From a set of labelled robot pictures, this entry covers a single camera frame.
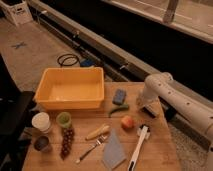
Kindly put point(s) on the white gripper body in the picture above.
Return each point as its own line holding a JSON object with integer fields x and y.
{"x": 141, "y": 103}

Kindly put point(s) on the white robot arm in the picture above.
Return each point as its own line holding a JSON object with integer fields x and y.
{"x": 200, "y": 115}

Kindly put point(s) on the green chili pepper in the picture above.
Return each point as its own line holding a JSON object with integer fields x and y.
{"x": 118, "y": 108}

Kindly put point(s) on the blue sponge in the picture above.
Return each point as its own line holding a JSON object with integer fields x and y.
{"x": 119, "y": 97}

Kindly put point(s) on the orange peach fruit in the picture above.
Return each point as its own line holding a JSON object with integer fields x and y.
{"x": 127, "y": 122}

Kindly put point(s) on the silver fork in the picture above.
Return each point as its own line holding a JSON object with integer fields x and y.
{"x": 97, "y": 143}

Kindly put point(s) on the blue grey cloth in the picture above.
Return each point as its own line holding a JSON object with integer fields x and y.
{"x": 113, "y": 154}

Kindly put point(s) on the blue object on floor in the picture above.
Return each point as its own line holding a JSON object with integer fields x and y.
{"x": 87, "y": 63}

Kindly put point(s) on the yellow plastic bin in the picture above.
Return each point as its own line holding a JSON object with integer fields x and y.
{"x": 71, "y": 88}

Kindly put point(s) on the green cup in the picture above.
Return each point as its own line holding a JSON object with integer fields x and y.
{"x": 63, "y": 119}

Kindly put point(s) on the dark grape bunch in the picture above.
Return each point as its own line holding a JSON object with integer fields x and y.
{"x": 67, "y": 138}

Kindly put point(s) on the white cup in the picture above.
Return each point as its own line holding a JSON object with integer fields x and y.
{"x": 41, "y": 121}

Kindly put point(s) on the black chair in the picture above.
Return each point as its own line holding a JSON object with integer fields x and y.
{"x": 15, "y": 106}

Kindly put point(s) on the white storage box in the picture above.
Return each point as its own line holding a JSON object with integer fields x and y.
{"x": 17, "y": 14}

